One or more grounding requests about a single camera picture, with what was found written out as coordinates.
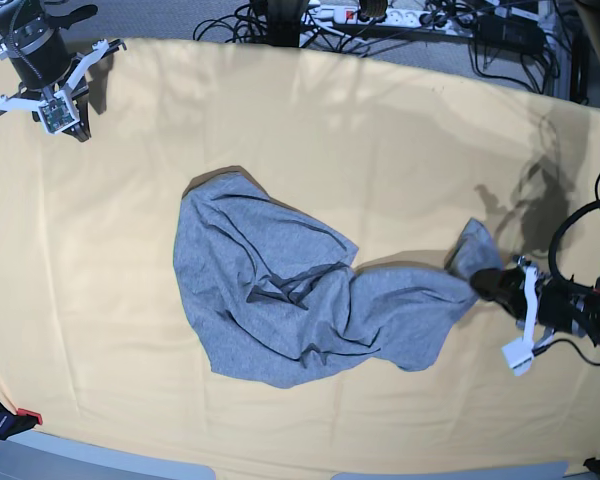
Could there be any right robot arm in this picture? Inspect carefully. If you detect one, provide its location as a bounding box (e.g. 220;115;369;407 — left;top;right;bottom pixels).
0;1;126;143

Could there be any yellow table cloth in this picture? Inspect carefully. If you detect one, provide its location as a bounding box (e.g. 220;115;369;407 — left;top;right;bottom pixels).
0;40;600;479

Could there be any white power strip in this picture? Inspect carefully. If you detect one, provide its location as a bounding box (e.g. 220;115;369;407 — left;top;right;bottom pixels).
305;1;475;38

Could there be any grey t-shirt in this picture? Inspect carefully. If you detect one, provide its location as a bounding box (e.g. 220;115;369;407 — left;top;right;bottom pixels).
173;171;502;389

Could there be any tangle of black cables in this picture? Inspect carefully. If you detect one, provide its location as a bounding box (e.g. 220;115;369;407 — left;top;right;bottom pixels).
192;0;476;54

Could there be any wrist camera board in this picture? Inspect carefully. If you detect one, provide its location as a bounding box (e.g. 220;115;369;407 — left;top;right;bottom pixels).
36;97;79;135
501;337;534;377

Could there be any black power adapter brick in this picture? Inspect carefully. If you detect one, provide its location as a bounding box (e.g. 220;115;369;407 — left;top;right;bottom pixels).
474;15;546;55

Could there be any blue clamp with red tip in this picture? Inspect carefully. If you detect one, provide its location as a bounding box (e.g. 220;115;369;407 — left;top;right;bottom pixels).
0;402;43;440

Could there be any black central post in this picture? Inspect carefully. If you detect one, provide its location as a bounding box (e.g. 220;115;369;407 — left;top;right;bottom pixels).
266;0;308;48

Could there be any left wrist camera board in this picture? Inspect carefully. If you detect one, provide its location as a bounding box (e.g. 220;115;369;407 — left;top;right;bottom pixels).
501;337;534;377

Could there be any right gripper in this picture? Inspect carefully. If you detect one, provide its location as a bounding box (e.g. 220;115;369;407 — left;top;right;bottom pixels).
0;30;126;143

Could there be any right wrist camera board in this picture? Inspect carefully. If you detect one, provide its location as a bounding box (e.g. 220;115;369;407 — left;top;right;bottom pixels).
36;97;79;135

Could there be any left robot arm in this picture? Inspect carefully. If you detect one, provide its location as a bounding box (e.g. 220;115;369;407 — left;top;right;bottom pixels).
470;1;600;376

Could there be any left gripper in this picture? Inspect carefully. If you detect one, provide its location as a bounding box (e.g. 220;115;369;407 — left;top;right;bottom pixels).
470;256;586;359

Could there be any black upright box right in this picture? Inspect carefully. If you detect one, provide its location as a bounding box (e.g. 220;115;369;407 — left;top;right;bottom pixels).
569;32;590;105

